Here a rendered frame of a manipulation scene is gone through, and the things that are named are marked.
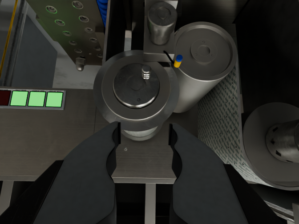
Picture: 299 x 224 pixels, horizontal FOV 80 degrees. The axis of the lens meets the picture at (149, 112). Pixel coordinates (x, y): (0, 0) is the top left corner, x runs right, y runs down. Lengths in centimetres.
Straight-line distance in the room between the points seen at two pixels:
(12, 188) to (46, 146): 16
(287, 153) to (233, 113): 10
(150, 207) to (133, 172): 12
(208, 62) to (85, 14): 33
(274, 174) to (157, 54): 27
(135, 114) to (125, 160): 35
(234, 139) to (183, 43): 20
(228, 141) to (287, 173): 10
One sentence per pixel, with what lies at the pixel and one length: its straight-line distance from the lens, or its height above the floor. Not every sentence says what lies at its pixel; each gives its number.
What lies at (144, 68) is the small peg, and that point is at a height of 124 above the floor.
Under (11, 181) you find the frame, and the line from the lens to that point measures 76.
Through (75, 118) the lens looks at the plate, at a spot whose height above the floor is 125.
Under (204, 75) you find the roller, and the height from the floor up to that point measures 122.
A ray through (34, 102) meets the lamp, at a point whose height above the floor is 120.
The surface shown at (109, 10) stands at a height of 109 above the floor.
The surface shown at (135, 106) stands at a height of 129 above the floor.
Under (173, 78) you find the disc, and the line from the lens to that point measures 32.
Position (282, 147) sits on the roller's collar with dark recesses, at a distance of 33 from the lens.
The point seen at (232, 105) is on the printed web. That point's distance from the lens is 37.
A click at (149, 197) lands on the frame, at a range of 64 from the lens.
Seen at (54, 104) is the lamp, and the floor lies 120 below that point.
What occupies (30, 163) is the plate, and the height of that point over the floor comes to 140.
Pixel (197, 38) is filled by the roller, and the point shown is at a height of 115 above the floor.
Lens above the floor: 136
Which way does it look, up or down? 13 degrees down
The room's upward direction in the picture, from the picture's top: 179 degrees counter-clockwise
